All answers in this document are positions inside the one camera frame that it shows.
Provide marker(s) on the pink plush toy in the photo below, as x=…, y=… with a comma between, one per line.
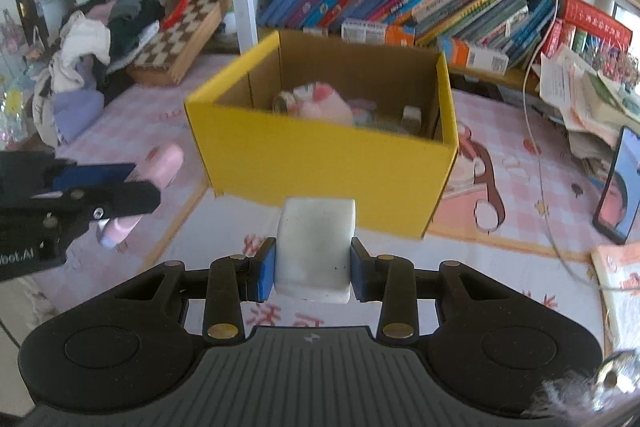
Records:
x=327, y=111

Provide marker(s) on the orange and white carton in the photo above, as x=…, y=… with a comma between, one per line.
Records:
x=480, y=57
x=375, y=32

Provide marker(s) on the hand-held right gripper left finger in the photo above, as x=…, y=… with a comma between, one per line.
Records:
x=265, y=272

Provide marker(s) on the black smartphone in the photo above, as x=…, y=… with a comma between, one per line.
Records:
x=617, y=197

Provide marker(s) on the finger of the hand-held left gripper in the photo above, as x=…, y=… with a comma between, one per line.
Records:
x=95, y=174
x=125, y=199

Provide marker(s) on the yellow cardboard box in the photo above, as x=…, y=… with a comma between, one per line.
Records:
x=320, y=167

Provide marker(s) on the pile of clothes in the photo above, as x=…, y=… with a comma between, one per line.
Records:
x=85, y=42

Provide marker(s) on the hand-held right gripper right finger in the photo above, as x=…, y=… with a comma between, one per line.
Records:
x=357, y=272

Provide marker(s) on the grey fluffy fabric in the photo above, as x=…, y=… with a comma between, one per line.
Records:
x=570, y=392

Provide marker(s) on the wooden chessboard box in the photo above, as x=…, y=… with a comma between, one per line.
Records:
x=185, y=37

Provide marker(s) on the pile of papers and books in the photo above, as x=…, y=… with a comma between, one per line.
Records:
x=585, y=107

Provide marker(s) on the pink cylindrical bottle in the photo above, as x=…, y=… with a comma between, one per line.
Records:
x=167, y=162

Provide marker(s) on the large red box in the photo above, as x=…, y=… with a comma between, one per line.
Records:
x=595, y=22

